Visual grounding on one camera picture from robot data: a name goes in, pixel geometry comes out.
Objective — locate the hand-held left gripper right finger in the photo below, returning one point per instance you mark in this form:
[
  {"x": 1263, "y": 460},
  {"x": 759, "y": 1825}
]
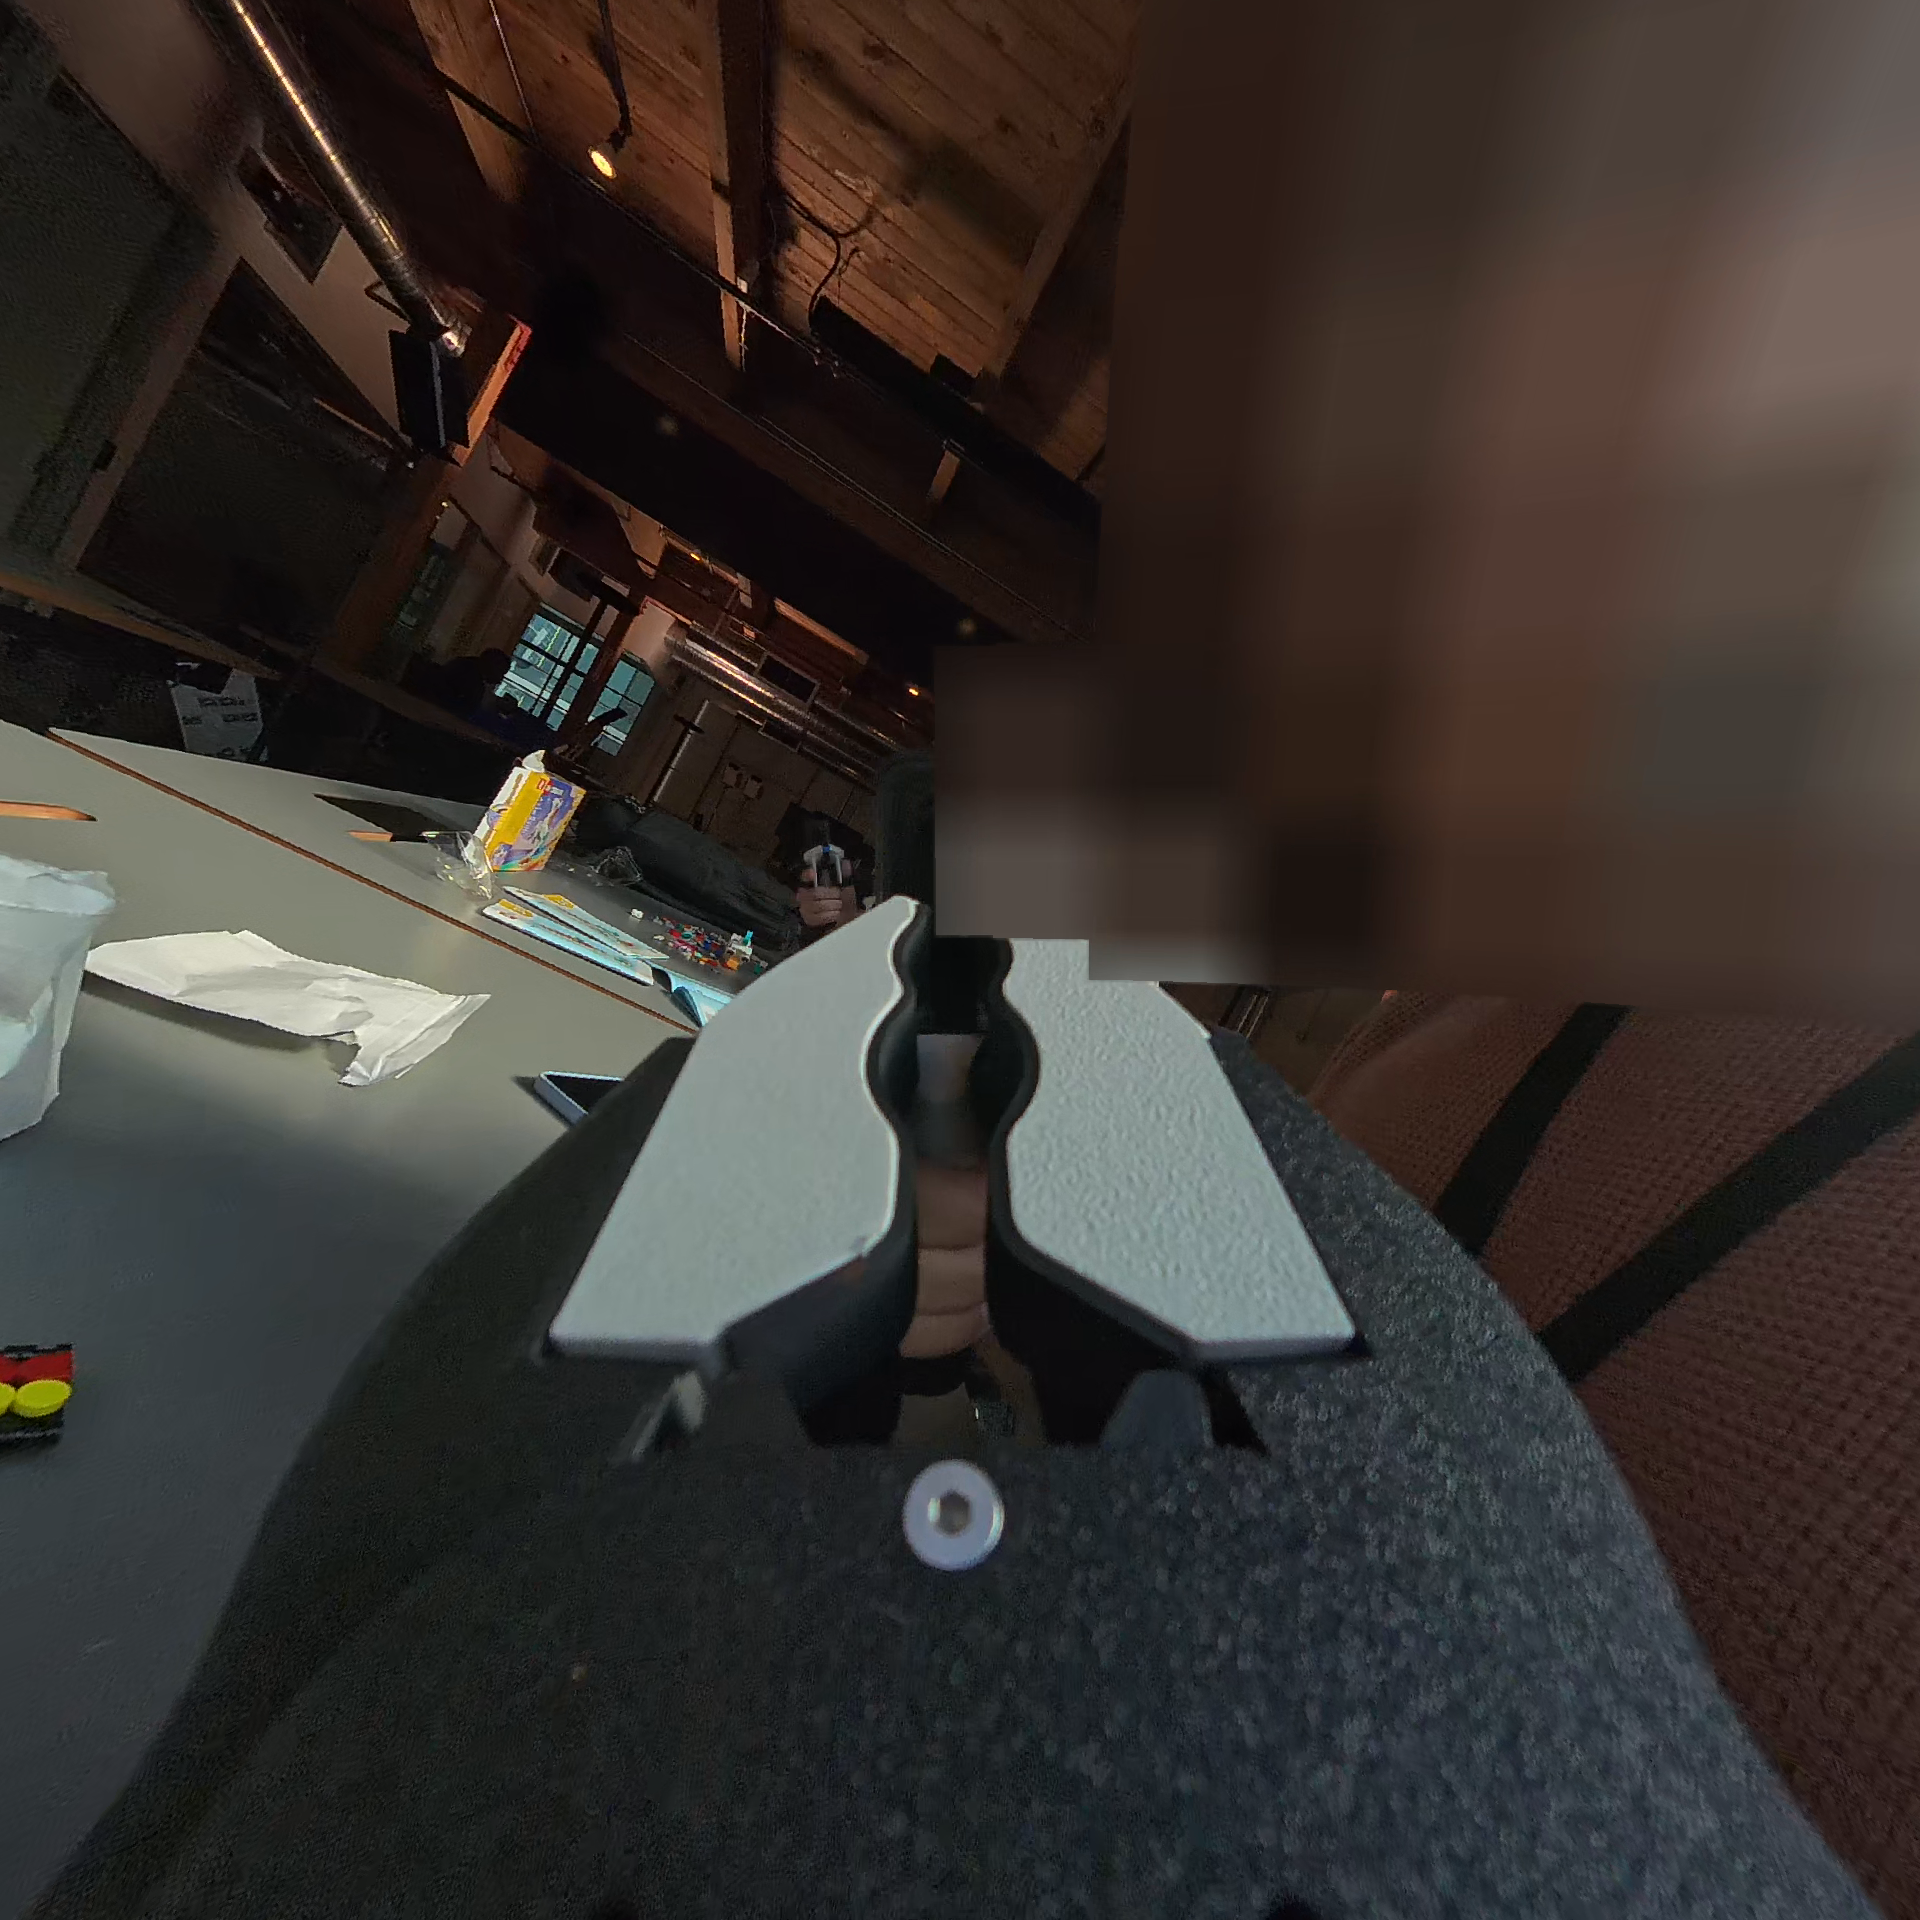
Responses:
[{"x": 1187, "y": 1187}]

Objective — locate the person's right hand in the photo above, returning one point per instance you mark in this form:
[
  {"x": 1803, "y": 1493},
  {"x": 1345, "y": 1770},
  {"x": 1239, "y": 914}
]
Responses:
[{"x": 946, "y": 1246}]

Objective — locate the black smartphone blue case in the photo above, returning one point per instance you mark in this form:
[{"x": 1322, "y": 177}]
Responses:
[{"x": 576, "y": 1095}]

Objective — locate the small yellow white box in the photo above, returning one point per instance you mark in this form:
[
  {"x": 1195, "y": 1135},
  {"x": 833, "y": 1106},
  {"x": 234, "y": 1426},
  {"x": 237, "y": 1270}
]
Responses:
[{"x": 527, "y": 817}]

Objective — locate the black red yellow brick plate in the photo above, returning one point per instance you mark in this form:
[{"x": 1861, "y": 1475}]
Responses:
[{"x": 30, "y": 1391}]

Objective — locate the open blue instruction booklet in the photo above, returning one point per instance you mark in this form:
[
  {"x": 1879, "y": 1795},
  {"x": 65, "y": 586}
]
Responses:
[{"x": 707, "y": 969}]

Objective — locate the black hanging monitor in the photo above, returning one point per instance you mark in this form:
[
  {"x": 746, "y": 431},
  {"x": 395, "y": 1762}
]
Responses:
[{"x": 431, "y": 383}]

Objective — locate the long ceiling duct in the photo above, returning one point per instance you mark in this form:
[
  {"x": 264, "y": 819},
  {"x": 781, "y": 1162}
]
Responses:
[{"x": 333, "y": 165}]

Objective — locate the dark framed window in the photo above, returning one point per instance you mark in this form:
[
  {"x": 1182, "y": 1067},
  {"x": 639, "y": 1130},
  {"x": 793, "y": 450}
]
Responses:
[{"x": 573, "y": 675}]

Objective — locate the small colourful leaflet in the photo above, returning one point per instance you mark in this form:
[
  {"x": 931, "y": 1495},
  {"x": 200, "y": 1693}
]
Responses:
[{"x": 585, "y": 924}]

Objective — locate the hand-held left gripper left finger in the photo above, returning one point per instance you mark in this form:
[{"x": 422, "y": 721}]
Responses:
[{"x": 720, "y": 1187}]

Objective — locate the large plain white paper bag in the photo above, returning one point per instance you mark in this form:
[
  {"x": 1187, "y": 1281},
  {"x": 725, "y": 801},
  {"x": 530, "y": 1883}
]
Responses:
[{"x": 286, "y": 991}]

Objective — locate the torn printed white paper bag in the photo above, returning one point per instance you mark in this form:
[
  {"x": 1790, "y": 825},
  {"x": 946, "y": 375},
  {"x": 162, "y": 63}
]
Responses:
[{"x": 46, "y": 1006}]

